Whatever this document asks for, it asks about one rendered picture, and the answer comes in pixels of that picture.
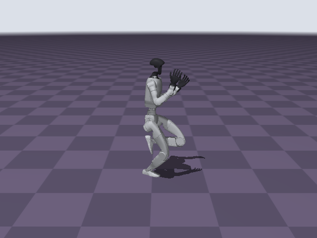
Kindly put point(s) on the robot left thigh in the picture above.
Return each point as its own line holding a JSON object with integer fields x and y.
{"x": 172, "y": 128}

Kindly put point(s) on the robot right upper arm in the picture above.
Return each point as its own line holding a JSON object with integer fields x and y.
{"x": 153, "y": 91}

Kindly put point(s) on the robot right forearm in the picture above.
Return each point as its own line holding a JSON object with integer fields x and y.
{"x": 165, "y": 96}

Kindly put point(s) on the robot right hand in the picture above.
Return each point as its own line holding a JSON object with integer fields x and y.
{"x": 174, "y": 78}

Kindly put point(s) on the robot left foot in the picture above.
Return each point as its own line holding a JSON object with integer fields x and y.
{"x": 150, "y": 144}

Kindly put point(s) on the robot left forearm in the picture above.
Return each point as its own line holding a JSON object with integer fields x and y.
{"x": 175, "y": 91}

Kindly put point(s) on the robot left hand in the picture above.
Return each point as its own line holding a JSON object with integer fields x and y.
{"x": 182, "y": 82}

